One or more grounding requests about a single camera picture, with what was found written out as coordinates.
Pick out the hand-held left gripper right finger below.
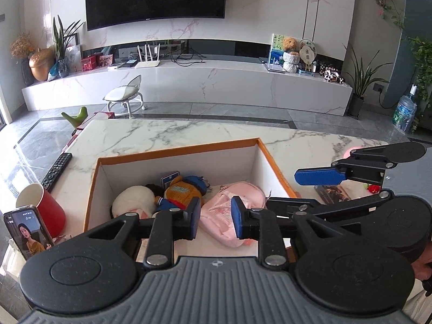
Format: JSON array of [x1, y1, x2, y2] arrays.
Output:
[[230, 196, 354, 268]]

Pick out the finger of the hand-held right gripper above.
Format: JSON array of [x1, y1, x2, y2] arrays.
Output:
[[295, 145, 399, 187], [266, 191, 394, 225]]

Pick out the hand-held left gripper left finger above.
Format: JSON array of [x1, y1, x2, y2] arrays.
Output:
[[88, 196, 203, 268]]

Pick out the illustrated art card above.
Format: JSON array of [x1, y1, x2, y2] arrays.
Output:
[[314, 184, 354, 206]]

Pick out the pink plush toy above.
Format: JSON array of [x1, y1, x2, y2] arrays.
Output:
[[199, 181, 268, 248]]

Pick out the blue orange plush doll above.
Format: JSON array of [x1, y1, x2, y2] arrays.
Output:
[[153, 175, 209, 215]]

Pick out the pink ball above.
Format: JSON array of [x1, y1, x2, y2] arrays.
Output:
[[342, 146, 362, 161]]

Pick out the small blue card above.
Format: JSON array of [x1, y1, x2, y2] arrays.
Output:
[[160, 172, 181, 190]]

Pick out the orange cardboard box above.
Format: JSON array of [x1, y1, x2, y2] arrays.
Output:
[[83, 137, 298, 264]]

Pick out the white striped plush toy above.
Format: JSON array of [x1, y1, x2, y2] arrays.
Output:
[[111, 185, 158, 218]]

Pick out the person's right hand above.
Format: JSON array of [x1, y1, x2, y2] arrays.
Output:
[[412, 243, 432, 281]]

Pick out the person's beige clothed leg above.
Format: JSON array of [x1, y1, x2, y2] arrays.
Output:
[[402, 290, 432, 324]]

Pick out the black white cow figurines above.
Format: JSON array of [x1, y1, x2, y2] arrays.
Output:
[[317, 62, 347, 85]]

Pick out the potted orchid plant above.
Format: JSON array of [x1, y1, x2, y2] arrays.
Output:
[[342, 44, 394, 120]]

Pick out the large water bottle with pump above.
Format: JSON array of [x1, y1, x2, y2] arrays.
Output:
[[391, 86, 419, 134]]

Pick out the round paper fan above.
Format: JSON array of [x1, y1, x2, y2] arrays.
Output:
[[300, 39, 318, 68]]

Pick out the flower painting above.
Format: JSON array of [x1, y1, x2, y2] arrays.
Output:
[[270, 34, 296, 67]]

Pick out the white marble TV console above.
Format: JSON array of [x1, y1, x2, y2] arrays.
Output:
[[22, 59, 353, 117]]

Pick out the brown teddy bear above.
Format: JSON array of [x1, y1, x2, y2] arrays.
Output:
[[282, 37, 299, 55]]

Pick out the clear-backed white stool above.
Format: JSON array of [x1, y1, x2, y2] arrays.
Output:
[[103, 74, 148, 119]]

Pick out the red paper cup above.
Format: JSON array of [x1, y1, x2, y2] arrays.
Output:
[[16, 183, 67, 239]]

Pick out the black remote control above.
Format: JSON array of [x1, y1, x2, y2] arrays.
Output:
[[40, 153, 73, 191]]

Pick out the potted pothos plant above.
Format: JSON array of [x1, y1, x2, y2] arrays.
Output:
[[407, 35, 432, 109]]

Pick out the green bird-shaped toy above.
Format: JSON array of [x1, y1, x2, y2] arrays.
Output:
[[61, 106, 89, 124]]

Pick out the white router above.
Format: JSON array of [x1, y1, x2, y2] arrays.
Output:
[[135, 43, 162, 70]]

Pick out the smartphone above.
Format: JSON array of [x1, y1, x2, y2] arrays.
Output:
[[3, 204, 55, 261]]

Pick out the clear wrapped card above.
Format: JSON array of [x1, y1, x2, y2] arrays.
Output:
[[65, 45, 82, 72]]

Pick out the gold acorn vase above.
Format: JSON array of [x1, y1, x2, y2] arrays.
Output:
[[29, 48, 55, 82]]

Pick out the green plant in glass vase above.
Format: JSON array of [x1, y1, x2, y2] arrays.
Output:
[[52, 15, 86, 78]]

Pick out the dried flowers in dark vase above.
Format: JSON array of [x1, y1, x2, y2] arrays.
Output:
[[10, 32, 36, 87]]

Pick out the black power cable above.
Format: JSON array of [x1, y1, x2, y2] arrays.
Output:
[[377, 89, 399, 109]]

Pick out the black cables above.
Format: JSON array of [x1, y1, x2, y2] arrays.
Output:
[[170, 45, 205, 64]]

